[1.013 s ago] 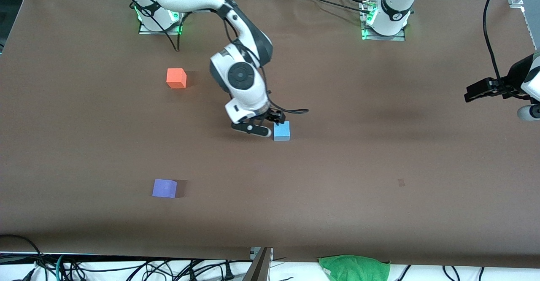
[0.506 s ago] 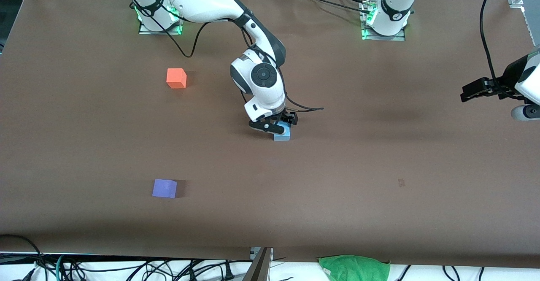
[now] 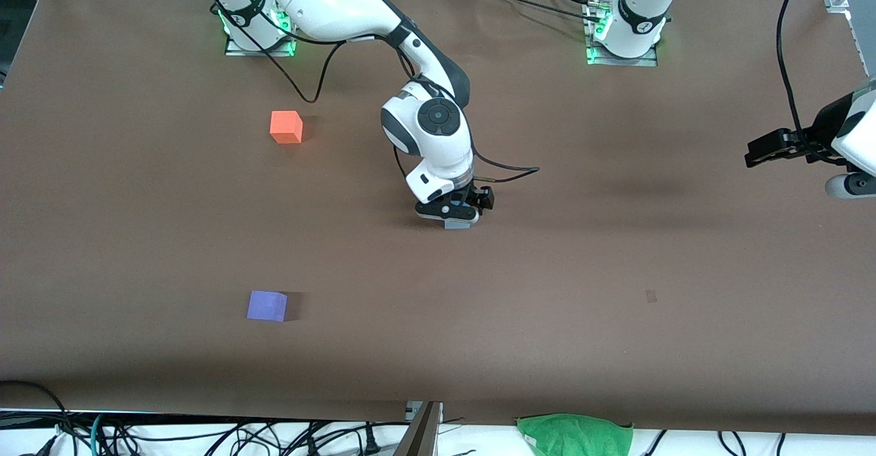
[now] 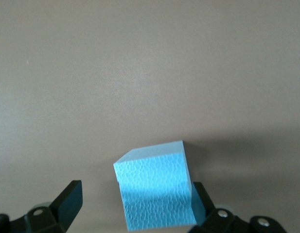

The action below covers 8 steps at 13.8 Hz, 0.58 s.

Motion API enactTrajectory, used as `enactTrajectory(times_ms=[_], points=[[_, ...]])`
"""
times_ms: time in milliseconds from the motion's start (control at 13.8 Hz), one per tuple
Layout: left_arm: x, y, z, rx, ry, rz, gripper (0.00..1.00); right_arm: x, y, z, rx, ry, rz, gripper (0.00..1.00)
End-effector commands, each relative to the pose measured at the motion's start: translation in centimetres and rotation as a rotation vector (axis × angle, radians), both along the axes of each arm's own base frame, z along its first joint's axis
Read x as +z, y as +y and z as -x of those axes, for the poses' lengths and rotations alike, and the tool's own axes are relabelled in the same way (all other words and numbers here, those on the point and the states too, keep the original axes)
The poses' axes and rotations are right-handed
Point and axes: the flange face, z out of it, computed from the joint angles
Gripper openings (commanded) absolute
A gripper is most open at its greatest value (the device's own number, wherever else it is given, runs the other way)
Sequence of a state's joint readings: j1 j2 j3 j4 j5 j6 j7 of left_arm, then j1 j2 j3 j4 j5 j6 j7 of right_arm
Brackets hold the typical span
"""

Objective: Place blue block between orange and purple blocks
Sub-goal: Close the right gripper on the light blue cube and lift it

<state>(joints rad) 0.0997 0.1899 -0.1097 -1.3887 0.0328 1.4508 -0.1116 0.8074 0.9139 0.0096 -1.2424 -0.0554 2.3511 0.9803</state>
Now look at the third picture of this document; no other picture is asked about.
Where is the orange block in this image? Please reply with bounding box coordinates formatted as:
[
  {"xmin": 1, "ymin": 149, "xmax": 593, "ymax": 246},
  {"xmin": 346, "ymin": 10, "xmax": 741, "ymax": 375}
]
[{"xmin": 269, "ymin": 110, "xmax": 304, "ymax": 144}]

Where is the purple block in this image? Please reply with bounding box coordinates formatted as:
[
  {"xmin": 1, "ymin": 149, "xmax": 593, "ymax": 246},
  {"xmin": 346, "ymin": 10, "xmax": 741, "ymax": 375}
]
[{"xmin": 246, "ymin": 290, "xmax": 289, "ymax": 322}]

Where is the brown table mat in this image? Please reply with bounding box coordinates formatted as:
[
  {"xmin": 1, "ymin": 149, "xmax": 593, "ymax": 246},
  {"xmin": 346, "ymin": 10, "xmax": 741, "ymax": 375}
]
[{"xmin": 0, "ymin": 0, "xmax": 876, "ymax": 436}]

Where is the green cloth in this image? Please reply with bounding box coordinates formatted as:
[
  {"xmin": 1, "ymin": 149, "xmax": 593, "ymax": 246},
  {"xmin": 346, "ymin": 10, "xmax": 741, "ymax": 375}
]
[{"xmin": 515, "ymin": 413, "xmax": 635, "ymax": 456}]

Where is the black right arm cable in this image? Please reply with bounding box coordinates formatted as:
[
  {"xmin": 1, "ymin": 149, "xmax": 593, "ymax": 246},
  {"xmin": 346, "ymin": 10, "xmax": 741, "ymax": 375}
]
[{"xmin": 205, "ymin": 0, "xmax": 541, "ymax": 184}]

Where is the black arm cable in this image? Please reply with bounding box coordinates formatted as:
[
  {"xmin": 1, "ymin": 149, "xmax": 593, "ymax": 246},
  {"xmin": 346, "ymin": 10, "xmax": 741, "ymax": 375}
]
[
  {"xmin": 205, "ymin": 0, "xmax": 541, "ymax": 184},
  {"xmin": 777, "ymin": 0, "xmax": 846, "ymax": 166}
]

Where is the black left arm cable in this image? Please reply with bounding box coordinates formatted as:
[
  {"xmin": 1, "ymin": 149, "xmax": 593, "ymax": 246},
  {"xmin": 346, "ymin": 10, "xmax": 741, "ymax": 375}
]
[{"xmin": 777, "ymin": 0, "xmax": 846, "ymax": 166}]

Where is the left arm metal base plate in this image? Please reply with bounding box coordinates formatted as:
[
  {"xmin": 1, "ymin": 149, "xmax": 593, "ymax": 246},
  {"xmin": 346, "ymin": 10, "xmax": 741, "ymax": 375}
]
[{"xmin": 586, "ymin": 0, "xmax": 659, "ymax": 68}]

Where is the long black table cable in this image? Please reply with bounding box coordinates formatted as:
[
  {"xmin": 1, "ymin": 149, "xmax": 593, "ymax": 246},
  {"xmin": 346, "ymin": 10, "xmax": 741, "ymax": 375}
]
[{"xmin": 468, "ymin": 0, "xmax": 603, "ymax": 24}]

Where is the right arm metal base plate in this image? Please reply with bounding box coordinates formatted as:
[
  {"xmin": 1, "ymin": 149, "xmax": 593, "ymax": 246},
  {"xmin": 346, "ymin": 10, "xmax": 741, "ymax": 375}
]
[{"xmin": 224, "ymin": 0, "xmax": 302, "ymax": 57}]

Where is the thick black looped cable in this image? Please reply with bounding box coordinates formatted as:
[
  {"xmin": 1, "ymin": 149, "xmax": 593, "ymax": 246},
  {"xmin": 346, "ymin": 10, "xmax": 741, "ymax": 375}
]
[{"xmin": 0, "ymin": 380, "xmax": 77, "ymax": 456}]

